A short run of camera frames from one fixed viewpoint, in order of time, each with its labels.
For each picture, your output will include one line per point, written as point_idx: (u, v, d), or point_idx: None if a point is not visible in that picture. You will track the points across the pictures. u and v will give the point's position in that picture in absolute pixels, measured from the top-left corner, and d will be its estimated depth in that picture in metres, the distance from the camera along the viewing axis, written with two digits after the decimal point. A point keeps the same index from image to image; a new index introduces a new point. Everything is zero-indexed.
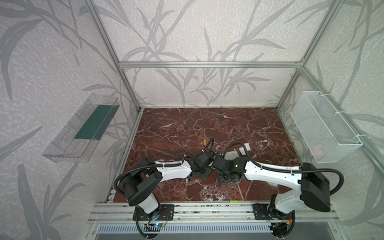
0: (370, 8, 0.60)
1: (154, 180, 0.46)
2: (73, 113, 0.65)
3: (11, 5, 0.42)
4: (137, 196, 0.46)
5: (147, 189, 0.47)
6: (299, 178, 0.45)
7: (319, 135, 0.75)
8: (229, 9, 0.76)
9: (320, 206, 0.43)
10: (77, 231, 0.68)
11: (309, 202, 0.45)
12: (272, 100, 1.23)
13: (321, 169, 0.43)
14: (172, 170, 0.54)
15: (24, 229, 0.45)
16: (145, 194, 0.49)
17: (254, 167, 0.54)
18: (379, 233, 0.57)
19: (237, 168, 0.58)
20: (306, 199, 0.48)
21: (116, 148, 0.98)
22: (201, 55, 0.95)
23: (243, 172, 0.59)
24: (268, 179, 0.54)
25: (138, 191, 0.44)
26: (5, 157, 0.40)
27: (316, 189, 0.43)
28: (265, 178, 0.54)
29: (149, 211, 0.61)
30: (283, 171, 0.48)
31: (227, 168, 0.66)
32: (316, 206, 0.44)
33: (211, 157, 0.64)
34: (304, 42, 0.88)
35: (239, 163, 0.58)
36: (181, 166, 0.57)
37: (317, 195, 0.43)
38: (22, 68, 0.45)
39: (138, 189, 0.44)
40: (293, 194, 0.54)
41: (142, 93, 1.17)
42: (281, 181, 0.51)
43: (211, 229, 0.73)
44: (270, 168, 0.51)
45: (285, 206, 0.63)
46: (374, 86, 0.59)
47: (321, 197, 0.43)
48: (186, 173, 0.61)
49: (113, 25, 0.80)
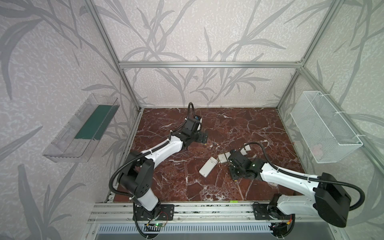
0: (370, 8, 0.60)
1: (149, 168, 0.46)
2: (73, 113, 0.65)
3: (11, 5, 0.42)
4: (138, 187, 0.45)
5: (145, 178, 0.46)
6: (315, 186, 0.44)
7: (319, 135, 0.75)
8: (229, 9, 0.76)
9: (335, 220, 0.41)
10: (77, 231, 0.68)
11: (323, 214, 0.47)
12: (272, 100, 1.23)
13: (344, 182, 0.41)
14: (163, 150, 0.53)
15: (24, 229, 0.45)
16: (145, 183, 0.48)
17: (270, 169, 0.56)
18: (379, 233, 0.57)
19: (253, 167, 0.61)
20: (320, 209, 0.46)
21: (116, 148, 0.98)
22: (201, 55, 0.95)
23: (258, 171, 0.60)
24: (282, 182, 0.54)
25: (137, 183, 0.46)
26: (5, 157, 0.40)
27: (330, 199, 0.42)
28: (280, 181, 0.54)
29: (151, 208, 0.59)
30: (300, 176, 0.49)
31: (244, 166, 0.68)
32: (330, 219, 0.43)
33: (197, 121, 0.71)
34: (304, 42, 0.88)
35: (256, 163, 0.60)
36: (170, 143, 0.57)
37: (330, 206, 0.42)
38: (23, 68, 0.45)
39: (137, 181, 0.46)
40: (304, 201, 0.52)
41: (142, 93, 1.17)
42: (296, 187, 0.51)
43: (211, 229, 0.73)
44: (287, 172, 0.52)
45: (289, 207, 0.62)
46: (374, 86, 0.59)
47: (335, 208, 0.42)
48: (179, 145, 0.63)
49: (113, 24, 0.80)
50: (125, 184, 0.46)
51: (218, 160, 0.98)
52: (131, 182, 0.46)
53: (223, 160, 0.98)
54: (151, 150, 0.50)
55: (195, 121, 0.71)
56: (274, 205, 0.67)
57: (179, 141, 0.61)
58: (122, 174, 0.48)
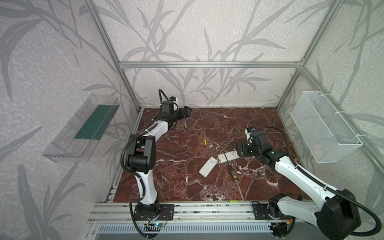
0: (369, 8, 0.60)
1: (153, 141, 0.54)
2: (73, 113, 0.65)
3: (10, 5, 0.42)
4: (149, 161, 0.53)
5: (153, 149, 0.55)
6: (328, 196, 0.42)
7: (319, 135, 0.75)
8: (229, 9, 0.76)
9: (331, 233, 0.43)
10: (77, 231, 0.68)
11: (322, 222, 0.45)
12: (272, 100, 1.23)
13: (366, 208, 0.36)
14: (156, 129, 0.61)
15: (24, 230, 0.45)
16: (153, 156, 0.56)
17: (289, 163, 0.54)
18: (378, 233, 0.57)
19: (272, 154, 0.58)
20: (321, 217, 0.44)
21: (116, 148, 0.98)
22: (201, 55, 0.95)
23: (275, 159, 0.58)
24: (297, 177, 0.51)
25: (147, 157, 0.54)
26: (5, 157, 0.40)
27: (339, 215, 0.41)
28: (294, 178, 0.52)
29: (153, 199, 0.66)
30: (317, 181, 0.46)
31: (263, 149, 0.64)
32: (326, 230, 0.44)
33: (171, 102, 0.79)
34: (304, 42, 0.88)
35: (277, 151, 0.59)
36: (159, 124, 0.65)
37: (336, 220, 0.41)
38: (22, 68, 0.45)
39: (146, 154, 0.54)
40: (308, 207, 0.50)
41: (142, 93, 1.17)
42: (308, 189, 0.48)
43: (211, 229, 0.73)
44: (305, 173, 0.49)
45: (289, 208, 0.61)
46: (374, 86, 0.59)
47: (339, 223, 0.41)
48: (165, 125, 0.71)
49: (113, 24, 0.80)
50: (137, 161, 0.54)
51: (218, 160, 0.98)
52: (141, 158, 0.54)
53: (223, 160, 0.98)
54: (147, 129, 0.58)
55: (168, 103, 0.77)
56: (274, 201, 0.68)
57: (164, 123, 0.69)
58: (128, 154, 0.54)
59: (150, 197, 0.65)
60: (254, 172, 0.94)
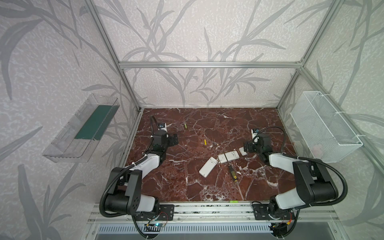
0: (369, 8, 0.60)
1: (138, 177, 0.45)
2: (73, 113, 0.65)
3: (11, 5, 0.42)
4: (132, 201, 0.43)
5: (136, 189, 0.45)
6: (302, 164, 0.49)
7: (319, 135, 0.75)
8: (229, 10, 0.76)
9: (306, 195, 0.46)
10: (77, 231, 0.68)
11: (299, 188, 0.49)
12: (272, 100, 1.23)
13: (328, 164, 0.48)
14: (145, 162, 0.54)
15: (24, 230, 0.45)
16: (137, 195, 0.46)
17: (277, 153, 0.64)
18: (379, 233, 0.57)
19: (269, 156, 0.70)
20: (297, 182, 0.50)
21: (116, 148, 0.98)
22: (201, 55, 0.95)
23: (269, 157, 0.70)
24: (281, 157, 0.61)
25: (130, 197, 0.44)
26: (5, 157, 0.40)
27: (306, 170, 0.48)
28: (281, 162, 0.62)
29: (151, 206, 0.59)
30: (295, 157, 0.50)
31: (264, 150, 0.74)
32: (303, 195, 0.47)
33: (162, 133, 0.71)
34: (304, 42, 0.88)
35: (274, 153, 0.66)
36: (148, 158, 0.57)
37: (304, 173, 0.47)
38: (22, 68, 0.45)
39: (128, 195, 0.44)
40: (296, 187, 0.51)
41: (142, 93, 1.17)
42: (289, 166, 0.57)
43: (211, 229, 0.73)
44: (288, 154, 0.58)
45: (283, 199, 0.62)
46: (374, 86, 0.59)
47: (306, 177, 0.47)
48: (156, 158, 0.63)
49: (113, 25, 0.80)
50: (116, 204, 0.43)
51: (218, 160, 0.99)
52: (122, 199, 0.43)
53: (223, 160, 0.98)
54: (135, 163, 0.50)
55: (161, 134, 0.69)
56: (274, 198, 0.68)
57: (155, 156, 0.62)
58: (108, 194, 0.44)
59: (148, 206, 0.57)
60: (254, 172, 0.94)
